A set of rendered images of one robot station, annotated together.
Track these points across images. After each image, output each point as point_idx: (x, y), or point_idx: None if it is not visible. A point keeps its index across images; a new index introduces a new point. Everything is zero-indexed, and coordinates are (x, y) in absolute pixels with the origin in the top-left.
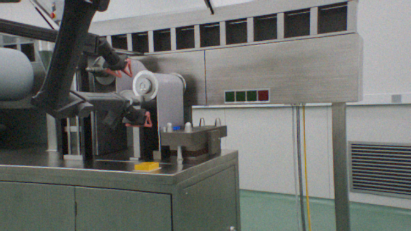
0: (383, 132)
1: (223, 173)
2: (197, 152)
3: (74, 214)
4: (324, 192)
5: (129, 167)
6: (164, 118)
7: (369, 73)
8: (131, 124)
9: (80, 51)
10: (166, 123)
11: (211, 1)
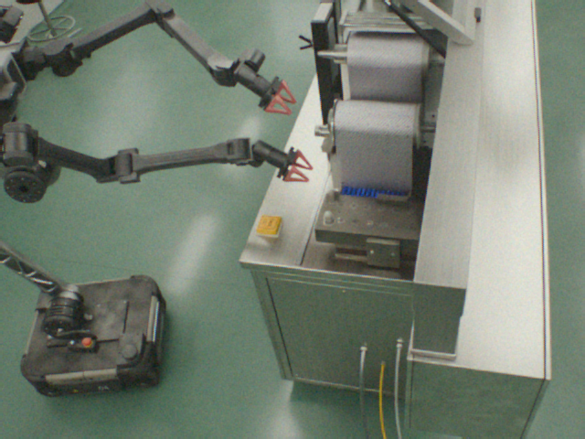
0: None
1: (380, 294)
2: (341, 249)
3: None
4: None
5: (280, 208)
6: (355, 174)
7: None
8: (292, 165)
9: (69, 164)
10: (358, 180)
11: (454, 30)
